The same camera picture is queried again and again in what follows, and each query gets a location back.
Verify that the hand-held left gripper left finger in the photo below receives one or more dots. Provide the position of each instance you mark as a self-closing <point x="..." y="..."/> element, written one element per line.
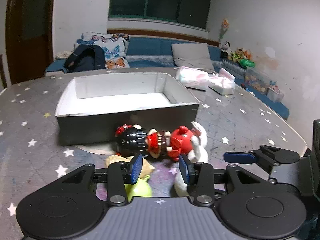
<point x="135" y="170"/>

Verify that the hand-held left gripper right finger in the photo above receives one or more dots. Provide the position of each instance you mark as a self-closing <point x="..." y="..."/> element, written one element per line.
<point x="184" y="170"/>

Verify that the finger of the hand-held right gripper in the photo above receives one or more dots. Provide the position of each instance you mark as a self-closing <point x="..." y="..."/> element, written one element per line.
<point x="238" y="157"/>

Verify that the tan peanut-shaped toy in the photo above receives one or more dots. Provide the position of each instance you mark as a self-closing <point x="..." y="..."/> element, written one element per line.
<point x="148" y="170"/>

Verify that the light green toy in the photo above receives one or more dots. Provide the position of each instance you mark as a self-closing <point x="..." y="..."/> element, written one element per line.
<point x="140" y="190"/>

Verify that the white plush toy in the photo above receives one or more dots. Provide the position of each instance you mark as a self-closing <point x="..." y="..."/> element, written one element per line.
<point x="200" y="152"/>

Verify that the black and red toy figure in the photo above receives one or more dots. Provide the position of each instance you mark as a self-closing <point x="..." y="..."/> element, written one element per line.
<point x="132" y="140"/>

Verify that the red round toy figure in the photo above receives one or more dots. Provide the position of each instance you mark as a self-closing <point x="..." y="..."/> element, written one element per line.
<point x="181" y="138"/>

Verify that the grey cardboard box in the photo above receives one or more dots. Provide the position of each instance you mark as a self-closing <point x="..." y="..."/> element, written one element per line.
<point x="125" y="122"/>

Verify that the small clear plastic box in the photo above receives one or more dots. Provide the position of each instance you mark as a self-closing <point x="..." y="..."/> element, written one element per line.
<point x="275" y="92"/>

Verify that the pink white tissue pack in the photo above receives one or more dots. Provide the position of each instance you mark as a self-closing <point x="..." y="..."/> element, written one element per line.
<point x="223" y="83"/>
<point x="192" y="78"/>

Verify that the clear storage box with toys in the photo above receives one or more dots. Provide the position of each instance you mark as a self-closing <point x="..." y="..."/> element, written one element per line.
<point x="257" y="81"/>

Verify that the yellow green plush toy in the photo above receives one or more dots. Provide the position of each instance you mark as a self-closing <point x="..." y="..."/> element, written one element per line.
<point x="237" y="55"/>

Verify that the orange plush toy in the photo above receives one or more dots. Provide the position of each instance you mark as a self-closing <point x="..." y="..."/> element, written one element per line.
<point x="247" y="55"/>

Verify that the panda plush toy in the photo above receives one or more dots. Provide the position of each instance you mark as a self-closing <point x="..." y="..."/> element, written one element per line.
<point x="225" y="48"/>

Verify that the grey pillow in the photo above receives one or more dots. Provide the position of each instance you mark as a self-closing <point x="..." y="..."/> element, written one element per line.
<point x="192" y="55"/>

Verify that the grey star-patterned blanket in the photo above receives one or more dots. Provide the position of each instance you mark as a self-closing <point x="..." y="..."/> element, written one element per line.
<point x="30" y="120"/>

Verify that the dark blue backpack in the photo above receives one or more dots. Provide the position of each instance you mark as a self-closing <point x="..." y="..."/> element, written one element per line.
<point x="82" y="58"/>

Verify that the butterfly print pillow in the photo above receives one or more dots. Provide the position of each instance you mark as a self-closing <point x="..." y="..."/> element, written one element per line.
<point x="112" y="48"/>

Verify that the blue sofa bench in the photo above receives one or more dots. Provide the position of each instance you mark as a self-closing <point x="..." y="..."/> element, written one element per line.
<point x="150" y="47"/>

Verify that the cream fluffy cloth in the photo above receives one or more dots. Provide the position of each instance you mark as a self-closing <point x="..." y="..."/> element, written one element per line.
<point x="63" y="54"/>

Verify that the dark window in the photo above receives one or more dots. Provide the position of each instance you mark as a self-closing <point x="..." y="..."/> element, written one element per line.
<point x="162" y="2"/>

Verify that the brown wooden door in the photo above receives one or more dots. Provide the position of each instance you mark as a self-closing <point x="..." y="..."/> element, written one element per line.
<point x="30" y="30"/>

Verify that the orange flower wall decoration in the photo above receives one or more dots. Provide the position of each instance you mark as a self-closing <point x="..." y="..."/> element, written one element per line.
<point x="225" y="27"/>

